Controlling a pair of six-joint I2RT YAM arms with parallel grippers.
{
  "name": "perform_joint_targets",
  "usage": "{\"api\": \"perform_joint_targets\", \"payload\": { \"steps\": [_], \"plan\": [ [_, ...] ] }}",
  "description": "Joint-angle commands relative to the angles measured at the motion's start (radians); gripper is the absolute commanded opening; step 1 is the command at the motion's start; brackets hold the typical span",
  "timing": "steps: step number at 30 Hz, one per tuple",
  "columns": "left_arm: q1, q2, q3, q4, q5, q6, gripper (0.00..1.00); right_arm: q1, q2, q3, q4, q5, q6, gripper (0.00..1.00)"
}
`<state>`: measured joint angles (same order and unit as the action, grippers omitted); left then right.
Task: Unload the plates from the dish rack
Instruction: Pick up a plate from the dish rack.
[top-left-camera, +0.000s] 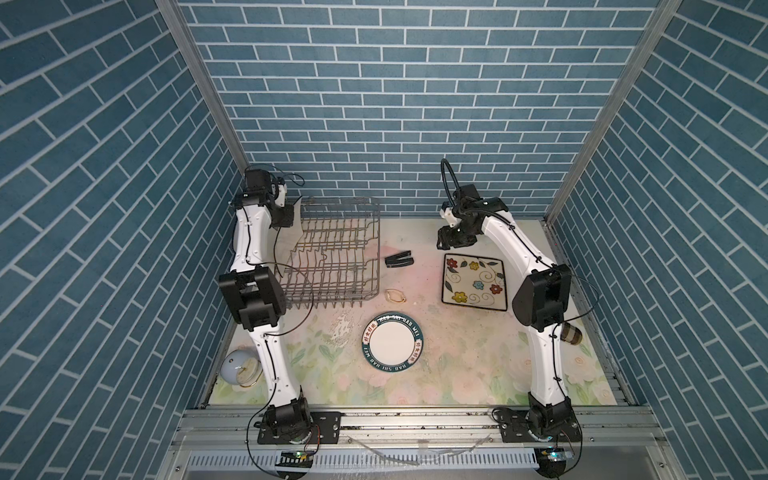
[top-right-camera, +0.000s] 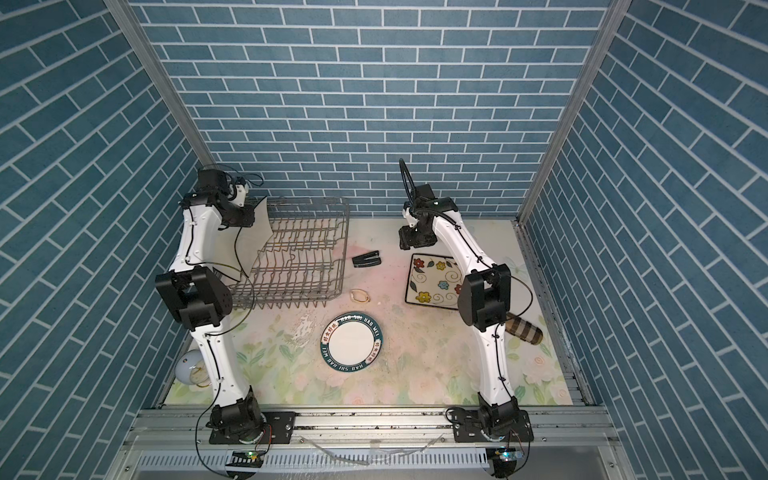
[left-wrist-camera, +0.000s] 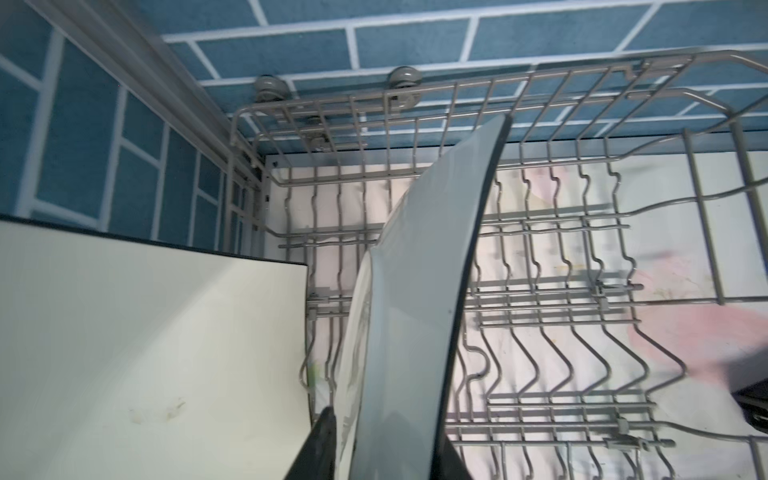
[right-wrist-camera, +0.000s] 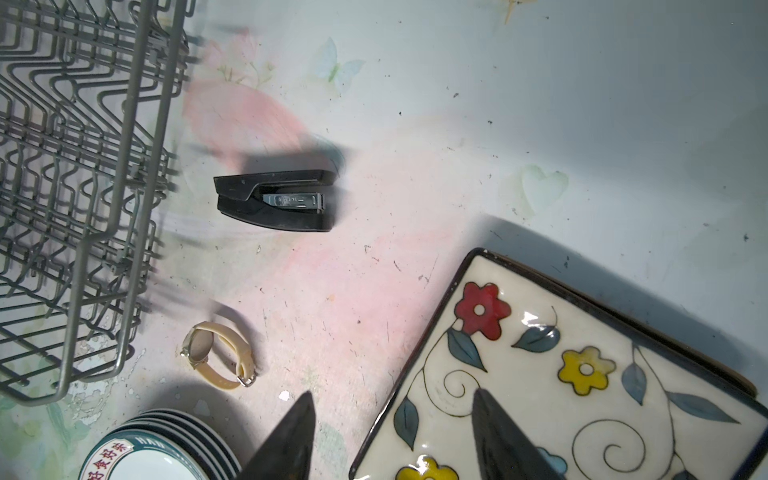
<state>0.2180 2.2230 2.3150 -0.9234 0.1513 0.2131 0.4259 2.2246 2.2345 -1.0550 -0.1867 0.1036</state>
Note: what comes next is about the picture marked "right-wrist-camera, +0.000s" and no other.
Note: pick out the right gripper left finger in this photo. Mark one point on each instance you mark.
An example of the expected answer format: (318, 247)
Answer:
(287, 451)

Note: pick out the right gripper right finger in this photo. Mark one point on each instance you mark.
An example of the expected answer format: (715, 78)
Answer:
(503, 450)

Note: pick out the green rim round plate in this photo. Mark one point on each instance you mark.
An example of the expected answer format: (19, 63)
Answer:
(219, 438)

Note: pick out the floral square plate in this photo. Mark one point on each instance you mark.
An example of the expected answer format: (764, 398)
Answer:
(595, 403)

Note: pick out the black square plate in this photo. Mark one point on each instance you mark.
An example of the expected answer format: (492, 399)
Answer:
(680, 353)

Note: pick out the black stapler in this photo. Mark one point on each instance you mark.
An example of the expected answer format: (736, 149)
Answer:
(293, 201)

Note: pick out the grey wire dish rack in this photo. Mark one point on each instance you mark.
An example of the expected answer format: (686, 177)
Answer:
(86, 95)

